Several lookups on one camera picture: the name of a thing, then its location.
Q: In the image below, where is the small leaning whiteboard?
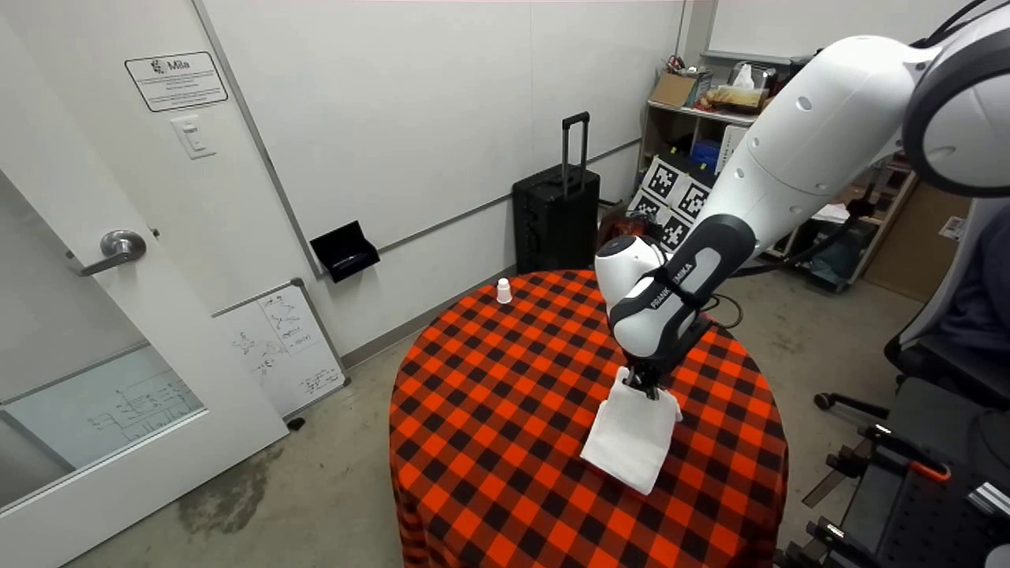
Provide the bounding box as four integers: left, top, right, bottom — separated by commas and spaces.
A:
212, 273, 350, 422

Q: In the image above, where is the red black checkered tablecloth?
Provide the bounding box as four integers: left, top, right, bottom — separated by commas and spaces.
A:
386, 264, 792, 568

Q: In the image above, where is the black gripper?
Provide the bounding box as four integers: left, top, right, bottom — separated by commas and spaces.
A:
621, 343, 708, 407

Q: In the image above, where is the white light switch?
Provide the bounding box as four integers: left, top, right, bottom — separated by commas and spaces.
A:
170, 112, 222, 164

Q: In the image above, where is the white towel with blue stripes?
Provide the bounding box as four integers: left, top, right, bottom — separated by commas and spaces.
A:
576, 377, 686, 498

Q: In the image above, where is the black white tag board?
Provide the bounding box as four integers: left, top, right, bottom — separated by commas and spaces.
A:
626, 150, 715, 254

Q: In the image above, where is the white printed sign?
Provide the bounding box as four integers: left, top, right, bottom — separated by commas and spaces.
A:
119, 47, 234, 116

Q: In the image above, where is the black suitcase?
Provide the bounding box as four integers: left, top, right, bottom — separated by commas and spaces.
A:
508, 109, 604, 277

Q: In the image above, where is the black wall tray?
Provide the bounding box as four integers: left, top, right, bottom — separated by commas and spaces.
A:
310, 217, 383, 288

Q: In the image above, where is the dark office chair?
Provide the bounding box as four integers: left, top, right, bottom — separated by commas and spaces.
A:
811, 194, 1010, 422

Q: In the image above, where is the white door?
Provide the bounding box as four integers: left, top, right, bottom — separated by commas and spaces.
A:
0, 0, 292, 568

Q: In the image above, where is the cluttered storage shelf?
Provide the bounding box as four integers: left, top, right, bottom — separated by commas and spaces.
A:
638, 60, 923, 294

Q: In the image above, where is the black orange clamp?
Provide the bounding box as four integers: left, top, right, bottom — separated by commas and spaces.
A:
862, 415, 957, 490

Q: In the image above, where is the black perforated breadboard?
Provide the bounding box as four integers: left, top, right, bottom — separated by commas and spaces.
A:
781, 374, 1010, 568

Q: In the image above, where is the cardboard box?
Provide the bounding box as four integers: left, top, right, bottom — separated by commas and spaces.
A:
650, 65, 704, 109

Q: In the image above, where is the silver door handle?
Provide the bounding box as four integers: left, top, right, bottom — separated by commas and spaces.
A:
76, 227, 152, 280

